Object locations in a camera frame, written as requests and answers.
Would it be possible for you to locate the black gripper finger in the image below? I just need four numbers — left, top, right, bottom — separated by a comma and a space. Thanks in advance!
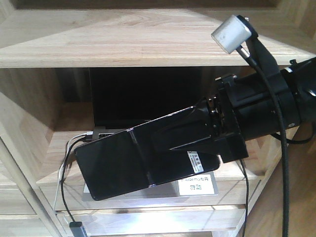
152, 122, 212, 151
162, 98, 215, 131

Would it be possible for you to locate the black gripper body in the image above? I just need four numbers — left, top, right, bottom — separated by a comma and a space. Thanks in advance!
208, 74, 299, 163

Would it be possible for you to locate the black foldable smartphone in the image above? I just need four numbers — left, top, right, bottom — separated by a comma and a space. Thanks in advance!
74, 107, 220, 200

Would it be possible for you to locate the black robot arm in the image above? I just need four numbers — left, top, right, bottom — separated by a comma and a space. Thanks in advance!
152, 59, 316, 163

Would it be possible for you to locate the grey laptop computer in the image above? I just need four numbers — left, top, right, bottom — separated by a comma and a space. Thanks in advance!
89, 67, 204, 133

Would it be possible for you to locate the light wooden shelf unit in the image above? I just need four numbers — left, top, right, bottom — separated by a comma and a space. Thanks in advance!
0, 0, 316, 237

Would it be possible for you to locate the black laptop cable right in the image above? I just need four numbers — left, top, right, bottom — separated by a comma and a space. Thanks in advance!
238, 159, 249, 237

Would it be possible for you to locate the black laptop cable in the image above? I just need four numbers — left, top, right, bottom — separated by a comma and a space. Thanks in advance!
238, 159, 249, 237
60, 137, 87, 237

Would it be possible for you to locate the white laptop cable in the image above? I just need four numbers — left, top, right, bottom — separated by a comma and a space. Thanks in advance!
53, 132, 93, 213

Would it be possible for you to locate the black laptop cable left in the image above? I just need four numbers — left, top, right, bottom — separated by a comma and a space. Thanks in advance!
60, 137, 87, 237

